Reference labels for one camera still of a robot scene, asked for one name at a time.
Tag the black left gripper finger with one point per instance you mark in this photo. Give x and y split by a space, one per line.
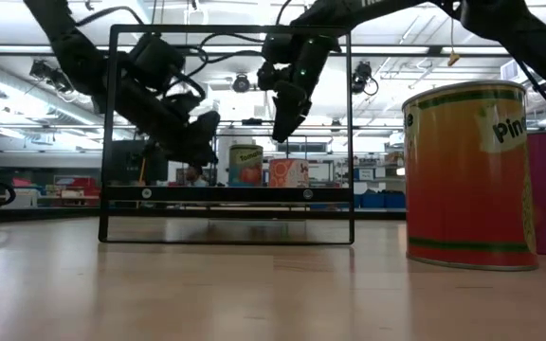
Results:
202 142

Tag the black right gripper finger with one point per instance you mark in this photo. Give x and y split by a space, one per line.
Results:
285 129

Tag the teal tomato label can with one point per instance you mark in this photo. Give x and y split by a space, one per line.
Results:
246 170

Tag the orange pineapple label can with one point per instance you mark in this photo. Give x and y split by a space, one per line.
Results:
462 189

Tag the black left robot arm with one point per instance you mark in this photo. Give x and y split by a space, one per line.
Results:
74 52

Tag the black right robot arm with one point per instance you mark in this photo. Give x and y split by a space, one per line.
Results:
339 14

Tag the person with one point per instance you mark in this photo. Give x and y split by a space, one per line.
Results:
196 177

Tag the black monitor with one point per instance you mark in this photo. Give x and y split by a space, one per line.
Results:
128 173

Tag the red storage box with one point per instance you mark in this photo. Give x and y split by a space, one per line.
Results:
85 184

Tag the blue storage bins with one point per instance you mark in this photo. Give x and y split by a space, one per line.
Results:
377 200

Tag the yellow hanging tag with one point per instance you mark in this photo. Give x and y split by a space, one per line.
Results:
453 59

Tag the round black overhead camera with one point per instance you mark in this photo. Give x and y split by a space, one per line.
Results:
241 84

